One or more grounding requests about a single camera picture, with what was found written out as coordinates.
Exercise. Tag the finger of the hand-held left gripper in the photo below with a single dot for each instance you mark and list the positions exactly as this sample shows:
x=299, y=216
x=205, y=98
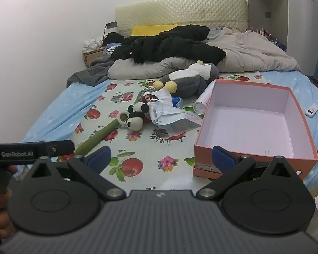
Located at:
x=61, y=147

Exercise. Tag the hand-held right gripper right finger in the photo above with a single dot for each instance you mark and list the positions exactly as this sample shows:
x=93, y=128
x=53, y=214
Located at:
x=224, y=160

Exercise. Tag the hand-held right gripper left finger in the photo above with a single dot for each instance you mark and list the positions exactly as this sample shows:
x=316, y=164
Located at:
x=99, y=158

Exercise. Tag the orange cardboard box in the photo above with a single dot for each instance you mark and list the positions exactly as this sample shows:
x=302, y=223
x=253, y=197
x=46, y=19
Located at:
x=251, y=127

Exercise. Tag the clear plastic bag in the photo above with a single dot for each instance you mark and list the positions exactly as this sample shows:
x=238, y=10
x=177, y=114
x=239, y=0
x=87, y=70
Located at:
x=184, y=123

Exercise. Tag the red shiny wrapper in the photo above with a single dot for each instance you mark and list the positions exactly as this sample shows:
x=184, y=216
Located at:
x=146, y=119

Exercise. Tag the person's left hand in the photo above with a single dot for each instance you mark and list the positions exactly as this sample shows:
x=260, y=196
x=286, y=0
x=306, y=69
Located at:
x=1, y=201

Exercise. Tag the light blue bed sheet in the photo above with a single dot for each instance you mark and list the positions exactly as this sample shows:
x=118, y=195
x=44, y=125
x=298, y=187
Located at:
x=61, y=105

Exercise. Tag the panda plush toy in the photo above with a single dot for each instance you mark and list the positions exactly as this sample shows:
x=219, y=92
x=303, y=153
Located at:
x=137, y=111

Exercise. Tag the white cylindrical bottle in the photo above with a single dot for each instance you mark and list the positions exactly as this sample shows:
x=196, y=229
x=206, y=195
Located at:
x=201, y=103

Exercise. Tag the dark grey blanket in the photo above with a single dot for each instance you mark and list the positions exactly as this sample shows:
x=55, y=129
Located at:
x=92, y=71

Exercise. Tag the grey penguin plush toy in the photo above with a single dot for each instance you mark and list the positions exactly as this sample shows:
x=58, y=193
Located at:
x=186, y=80

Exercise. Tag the white face mask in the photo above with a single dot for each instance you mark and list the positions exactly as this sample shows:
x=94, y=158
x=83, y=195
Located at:
x=163, y=96

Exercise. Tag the brown cardboard box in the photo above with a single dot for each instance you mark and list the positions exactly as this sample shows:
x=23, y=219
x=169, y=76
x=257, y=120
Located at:
x=92, y=57

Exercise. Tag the white remote control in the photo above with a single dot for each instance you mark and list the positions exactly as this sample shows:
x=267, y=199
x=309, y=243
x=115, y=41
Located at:
x=312, y=110

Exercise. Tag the crumpled white cloth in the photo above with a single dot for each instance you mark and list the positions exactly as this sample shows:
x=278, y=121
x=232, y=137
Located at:
x=92, y=43

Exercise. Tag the grey duvet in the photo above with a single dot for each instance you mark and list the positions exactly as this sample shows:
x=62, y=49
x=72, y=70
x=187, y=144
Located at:
x=249, y=53

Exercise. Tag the black jacket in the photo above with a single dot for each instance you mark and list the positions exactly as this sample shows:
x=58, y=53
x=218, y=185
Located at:
x=169, y=45

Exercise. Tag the row of nail polish bottles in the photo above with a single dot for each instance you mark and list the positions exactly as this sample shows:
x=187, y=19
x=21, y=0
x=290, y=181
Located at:
x=261, y=31

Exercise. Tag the yellow pillow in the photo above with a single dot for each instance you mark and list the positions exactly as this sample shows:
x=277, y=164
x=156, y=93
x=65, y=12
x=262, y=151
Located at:
x=151, y=29

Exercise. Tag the cream quilted headboard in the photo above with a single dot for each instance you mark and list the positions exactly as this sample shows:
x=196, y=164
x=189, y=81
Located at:
x=180, y=12

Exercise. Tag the white wardrobe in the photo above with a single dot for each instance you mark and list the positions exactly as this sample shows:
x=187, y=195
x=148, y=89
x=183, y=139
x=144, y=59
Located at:
x=278, y=5

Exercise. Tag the wall socket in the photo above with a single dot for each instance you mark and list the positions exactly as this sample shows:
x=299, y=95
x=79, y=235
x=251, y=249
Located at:
x=268, y=15

